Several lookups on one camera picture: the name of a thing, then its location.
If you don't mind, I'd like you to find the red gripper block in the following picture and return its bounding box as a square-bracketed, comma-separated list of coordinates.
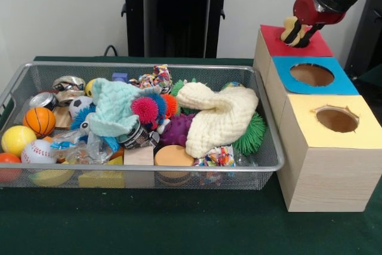
[283, 0, 347, 44]

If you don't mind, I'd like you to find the pale yellow plush toy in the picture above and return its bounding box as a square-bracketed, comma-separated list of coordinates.
[282, 16, 312, 48]

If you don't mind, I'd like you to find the cream waffle cloth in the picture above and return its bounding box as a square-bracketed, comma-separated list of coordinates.
[176, 82, 259, 159]

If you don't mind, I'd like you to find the pink spiky ball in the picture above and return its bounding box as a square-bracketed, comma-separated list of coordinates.
[130, 97, 158, 124]

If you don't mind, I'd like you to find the mint waffle cloth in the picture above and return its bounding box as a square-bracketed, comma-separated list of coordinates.
[88, 78, 162, 138]

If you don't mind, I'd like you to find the wooden box with three holes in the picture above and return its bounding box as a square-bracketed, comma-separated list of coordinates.
[252, 24, 382, 213]

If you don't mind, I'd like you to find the shallow mesh bin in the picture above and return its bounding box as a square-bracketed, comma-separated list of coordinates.
[0, 62, 286, 190]

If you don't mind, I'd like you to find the black standing panel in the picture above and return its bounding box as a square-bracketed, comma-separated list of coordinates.
[343, 0, 382, 88]

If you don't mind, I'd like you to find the dark green side tablecloth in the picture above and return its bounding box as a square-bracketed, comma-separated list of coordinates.
[356, 68, 382, 88]

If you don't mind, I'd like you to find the purple spiky toy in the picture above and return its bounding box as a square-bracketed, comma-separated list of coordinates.
[159, 113, 196, 148]

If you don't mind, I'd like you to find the orange foam cylinder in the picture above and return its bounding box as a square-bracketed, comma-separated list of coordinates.
[154, 145, 195, 167]

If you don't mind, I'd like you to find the plain wooden block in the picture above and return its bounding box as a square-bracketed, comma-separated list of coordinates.
[124, 146, 155, 166]

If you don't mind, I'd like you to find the black white soccer ball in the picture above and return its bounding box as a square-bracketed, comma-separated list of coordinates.
[68, 96, 96, 118]

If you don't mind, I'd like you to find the orange toy basketball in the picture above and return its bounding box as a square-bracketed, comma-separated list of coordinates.
[23, 106, 57, 138]

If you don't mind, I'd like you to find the white baseball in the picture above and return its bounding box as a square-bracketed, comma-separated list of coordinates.
[20, 139, 57, 165]

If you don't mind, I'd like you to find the yellow seamed ball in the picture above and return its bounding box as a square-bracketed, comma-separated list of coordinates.
[1, 125, 37, 157]

